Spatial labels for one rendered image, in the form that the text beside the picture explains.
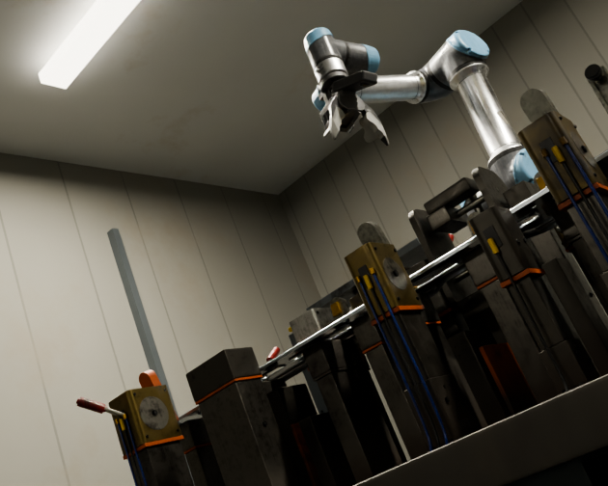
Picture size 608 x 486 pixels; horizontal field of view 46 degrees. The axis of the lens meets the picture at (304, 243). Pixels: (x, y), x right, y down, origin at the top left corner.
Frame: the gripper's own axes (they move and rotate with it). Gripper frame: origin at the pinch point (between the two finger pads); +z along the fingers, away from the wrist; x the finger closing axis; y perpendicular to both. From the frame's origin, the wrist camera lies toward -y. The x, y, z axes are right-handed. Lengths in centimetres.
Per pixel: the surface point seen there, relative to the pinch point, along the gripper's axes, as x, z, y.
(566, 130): 17, 43, -52
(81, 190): -2, -140, 212
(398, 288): 23, 48, -17
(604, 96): -19, 22, -43
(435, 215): -6.4, 23.6, -5.1
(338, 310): 4.8, 31.1, 22.4
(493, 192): -12.1, 25.5, -16.6
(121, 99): -11, -156, 157
